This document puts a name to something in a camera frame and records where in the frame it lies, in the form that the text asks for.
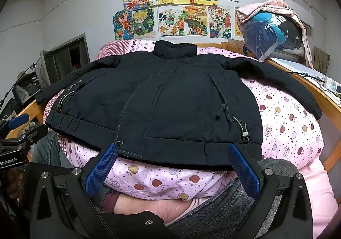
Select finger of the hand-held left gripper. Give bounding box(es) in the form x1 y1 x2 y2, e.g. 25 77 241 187
7 113 30 130
0 124 49 149

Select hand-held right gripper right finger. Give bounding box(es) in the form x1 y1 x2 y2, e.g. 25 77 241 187
228 144 314 239

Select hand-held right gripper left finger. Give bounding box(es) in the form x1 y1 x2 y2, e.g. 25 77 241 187
30 143 119 239

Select black padded jacket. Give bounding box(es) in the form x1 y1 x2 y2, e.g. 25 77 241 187
35 41 323 171

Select clear plastic bag of clothes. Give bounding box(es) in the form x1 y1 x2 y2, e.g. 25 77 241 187
238 10 304 62

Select black basket with items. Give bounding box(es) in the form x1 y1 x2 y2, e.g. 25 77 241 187
12 83 40 106

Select dark red knit garment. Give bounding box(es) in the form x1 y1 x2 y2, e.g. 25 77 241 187
103 190 121 214

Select black plastic crate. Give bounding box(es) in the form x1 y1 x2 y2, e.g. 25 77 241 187
16 72 42 92

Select person's grey jeans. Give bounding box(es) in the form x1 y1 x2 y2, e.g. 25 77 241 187
32 132 300 239

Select person's bare torso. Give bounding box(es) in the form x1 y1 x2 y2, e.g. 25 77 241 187
112 195 198 225

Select pink fruit print quilt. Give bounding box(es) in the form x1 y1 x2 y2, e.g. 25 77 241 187
44 39 325 202

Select grey framed window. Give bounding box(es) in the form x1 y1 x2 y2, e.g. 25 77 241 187
40 33 91 85

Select plain pink blanket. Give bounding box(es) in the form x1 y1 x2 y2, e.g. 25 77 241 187
301 159 341 239

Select white desk mat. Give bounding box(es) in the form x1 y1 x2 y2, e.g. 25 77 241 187
268 51 329 86

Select brown woven panel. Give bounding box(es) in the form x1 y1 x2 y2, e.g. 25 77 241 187
313 47 331 76

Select black cable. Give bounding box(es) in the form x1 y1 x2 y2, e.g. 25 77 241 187
289 70 327 81

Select wooden bed frame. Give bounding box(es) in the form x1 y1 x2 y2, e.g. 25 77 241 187
5 39 341 173

